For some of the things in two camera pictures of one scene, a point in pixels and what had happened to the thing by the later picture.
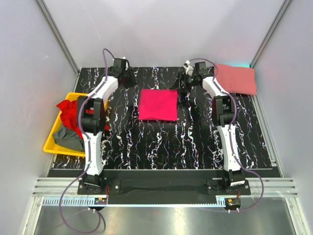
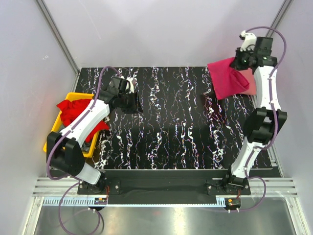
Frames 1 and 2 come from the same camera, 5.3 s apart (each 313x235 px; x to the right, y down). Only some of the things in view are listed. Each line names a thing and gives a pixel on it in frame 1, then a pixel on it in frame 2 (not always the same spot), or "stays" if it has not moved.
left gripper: [133, 82] -> [136, 106]
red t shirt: [69, 110] stays
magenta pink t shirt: [158, 105] -> [226, 80]
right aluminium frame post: [285, 4] stays
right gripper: [181, 77] -> [235, 64]
